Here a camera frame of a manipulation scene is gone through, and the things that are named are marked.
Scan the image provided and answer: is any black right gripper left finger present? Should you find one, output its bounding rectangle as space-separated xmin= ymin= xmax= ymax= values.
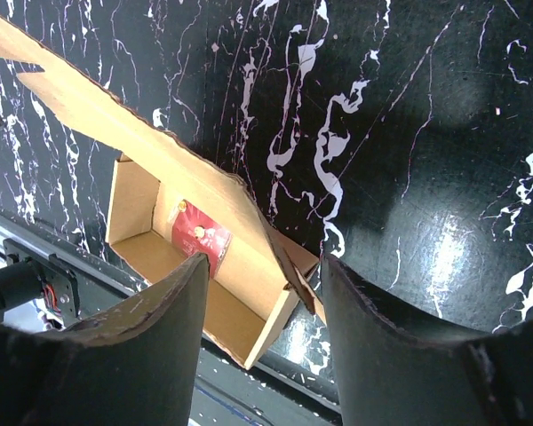
xmin=0 ymin=254 xmax=210 ymax=425

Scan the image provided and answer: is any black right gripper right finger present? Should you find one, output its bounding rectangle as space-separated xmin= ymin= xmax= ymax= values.
xmin=321 ymin=255 xmax=533 ymax=425

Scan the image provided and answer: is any small red plastic packet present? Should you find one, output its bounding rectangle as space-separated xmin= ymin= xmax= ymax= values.
xmin=171 ymin=199 xmax=232 ymax=279

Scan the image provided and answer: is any brown cardboard box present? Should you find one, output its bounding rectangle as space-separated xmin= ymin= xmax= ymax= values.
xmin=0 ymin=16 xmax=322 ymax=368

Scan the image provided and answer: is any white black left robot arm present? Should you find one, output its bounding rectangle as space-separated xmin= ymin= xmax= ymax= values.
xmin=0 ymin=236 xmax=80 ymax=333

